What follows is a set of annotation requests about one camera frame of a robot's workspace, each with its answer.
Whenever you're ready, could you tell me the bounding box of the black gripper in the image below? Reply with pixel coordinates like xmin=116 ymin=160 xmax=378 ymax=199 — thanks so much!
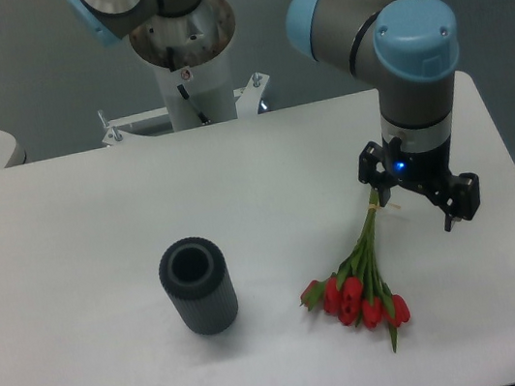
xmin=358 ymin=120 xmax=481 ymax=232

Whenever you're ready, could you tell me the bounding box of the red tulip bouquet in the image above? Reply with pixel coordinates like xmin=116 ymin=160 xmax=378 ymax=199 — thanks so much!
xmin=299 ymin=189 xmax=411 ymax=351

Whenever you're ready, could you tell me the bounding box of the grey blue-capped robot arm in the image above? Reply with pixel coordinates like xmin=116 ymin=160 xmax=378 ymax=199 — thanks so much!
xmin=67 ymin=0 xmax=480 ymax=223

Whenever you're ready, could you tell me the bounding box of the dark grey ribbed vase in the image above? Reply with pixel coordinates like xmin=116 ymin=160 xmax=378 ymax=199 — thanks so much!
xmin=158 ymin=236 xmax=239 ymax=336

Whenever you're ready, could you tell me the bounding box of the white pedestal base frame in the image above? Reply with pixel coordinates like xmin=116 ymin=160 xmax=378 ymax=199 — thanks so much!
xmin=98 ymin=72 xmax=271 ymax=147

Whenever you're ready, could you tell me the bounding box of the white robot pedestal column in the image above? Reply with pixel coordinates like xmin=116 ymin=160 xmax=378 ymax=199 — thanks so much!
xmin=123 ymin=0 xmax=253 ymax=136

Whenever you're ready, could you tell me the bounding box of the black cable on pedestal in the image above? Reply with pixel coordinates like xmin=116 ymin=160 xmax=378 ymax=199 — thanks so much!
xmin=164 ymin=41 xmax=213 ymax=131

